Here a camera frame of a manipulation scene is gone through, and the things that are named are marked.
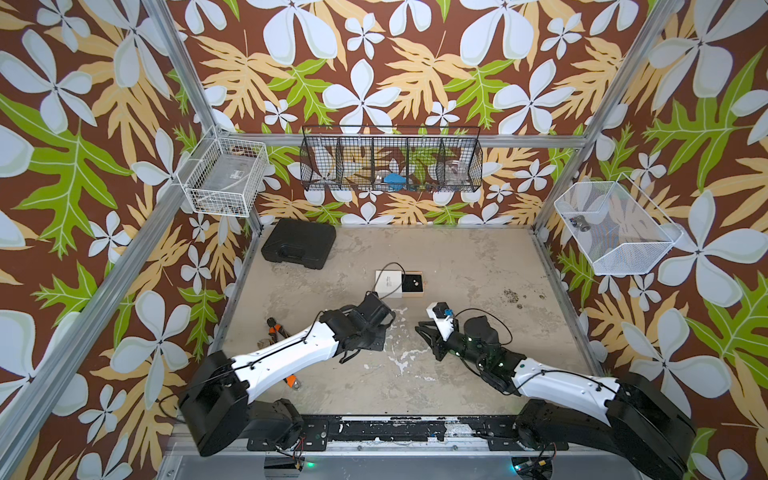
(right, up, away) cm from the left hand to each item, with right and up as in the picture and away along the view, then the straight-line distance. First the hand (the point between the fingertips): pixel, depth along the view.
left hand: (380, 333), depth 83 cm
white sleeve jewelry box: (+3, +12, +18) cm, 22 cm away
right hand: (+10, +3, -2) cm, 11 cm away
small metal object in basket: (+59, +31, +3) cm, 67 cm away
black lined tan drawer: (+11, +12, +19) cm, 25 cm away
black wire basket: (+3, +55, +16) cm, 57 cm away
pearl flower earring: (+12, +12, +19) cm, 26 cm away
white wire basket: (-46, +45, +3) cm, 65 cm away
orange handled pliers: (-33, -1, +8) cm, 34 cm away
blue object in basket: (+5, +46, +11) cm, 47 cm away
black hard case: (-28, +27, +27) cm, 47 cm away
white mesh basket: (+66, +30, 0) cm, 73 cm away
